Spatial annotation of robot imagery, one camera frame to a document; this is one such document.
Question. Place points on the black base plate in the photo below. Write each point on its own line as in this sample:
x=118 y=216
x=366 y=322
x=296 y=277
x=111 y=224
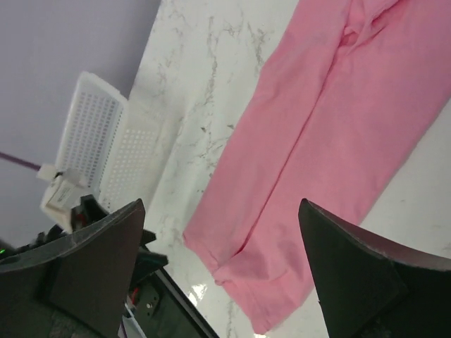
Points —
x=156 y=307

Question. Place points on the white plastic basket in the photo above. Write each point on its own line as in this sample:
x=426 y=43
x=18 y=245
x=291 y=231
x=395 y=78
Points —
x=120 y=147

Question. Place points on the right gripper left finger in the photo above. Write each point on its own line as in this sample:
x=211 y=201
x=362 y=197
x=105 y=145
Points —
x=75 y=285

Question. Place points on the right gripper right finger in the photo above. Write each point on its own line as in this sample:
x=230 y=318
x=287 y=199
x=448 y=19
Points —
x=370 y=286

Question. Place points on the pink t-shirt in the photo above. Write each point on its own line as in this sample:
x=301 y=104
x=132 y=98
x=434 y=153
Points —
x=340 y=104

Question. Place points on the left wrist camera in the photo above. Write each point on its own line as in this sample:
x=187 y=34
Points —
x=62 y=195

